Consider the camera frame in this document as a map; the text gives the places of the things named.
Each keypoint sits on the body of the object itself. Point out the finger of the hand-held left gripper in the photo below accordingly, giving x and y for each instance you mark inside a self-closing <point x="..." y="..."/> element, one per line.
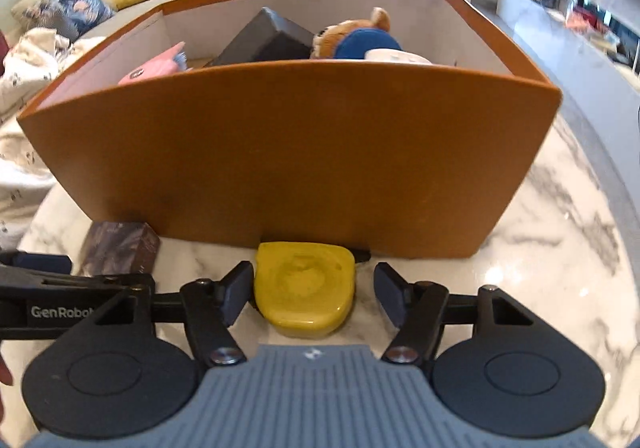
<point x="40" y="262"/>
<point x="145" y="279"/>

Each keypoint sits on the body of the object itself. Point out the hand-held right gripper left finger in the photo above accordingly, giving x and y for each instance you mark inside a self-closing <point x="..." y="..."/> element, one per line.
<point x="235" y="295"/>

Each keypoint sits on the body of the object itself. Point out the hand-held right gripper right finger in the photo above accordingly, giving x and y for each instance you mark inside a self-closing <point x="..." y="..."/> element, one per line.
<point x="392" y="293"/>

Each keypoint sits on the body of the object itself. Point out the dark illustrated card box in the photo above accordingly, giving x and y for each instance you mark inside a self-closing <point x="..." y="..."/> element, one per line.
<point x="120" y="248"/>

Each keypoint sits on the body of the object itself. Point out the yellow plastic case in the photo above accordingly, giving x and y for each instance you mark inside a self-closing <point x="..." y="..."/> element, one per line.
<point x="300" y="288"/>

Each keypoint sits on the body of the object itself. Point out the orange cardboard box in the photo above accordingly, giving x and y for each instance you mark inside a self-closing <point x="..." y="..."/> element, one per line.
<point x="300" y="152"/>

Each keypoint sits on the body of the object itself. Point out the pink snap wallet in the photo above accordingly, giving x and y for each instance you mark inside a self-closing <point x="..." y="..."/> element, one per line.
<point x="155" y="65"/>

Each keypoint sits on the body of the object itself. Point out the cream crochet bunny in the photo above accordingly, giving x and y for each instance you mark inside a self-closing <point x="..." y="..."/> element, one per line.
<point x="395" y="56"/>

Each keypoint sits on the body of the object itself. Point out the dark grey box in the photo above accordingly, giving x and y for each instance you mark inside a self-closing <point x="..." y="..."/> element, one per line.
<point x="260" y="42"/>

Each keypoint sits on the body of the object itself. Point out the red panda sailor plush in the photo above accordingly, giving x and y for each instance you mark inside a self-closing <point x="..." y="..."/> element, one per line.
<point x="350" y="40"/>

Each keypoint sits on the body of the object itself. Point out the person's left hand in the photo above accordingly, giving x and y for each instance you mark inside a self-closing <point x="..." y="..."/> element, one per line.
<point x="5" y="368"/>

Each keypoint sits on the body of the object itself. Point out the white printed blanket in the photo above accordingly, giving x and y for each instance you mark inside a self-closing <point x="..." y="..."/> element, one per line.
<point x="20" y="77"/>

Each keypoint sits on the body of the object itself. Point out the floral blue pillow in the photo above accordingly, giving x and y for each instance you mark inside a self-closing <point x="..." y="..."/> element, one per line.
<point x="70" y="7"/>

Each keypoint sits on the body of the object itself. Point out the white tv cabinet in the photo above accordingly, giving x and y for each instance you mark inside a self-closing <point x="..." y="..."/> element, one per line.
<point x="530" y="12"/>

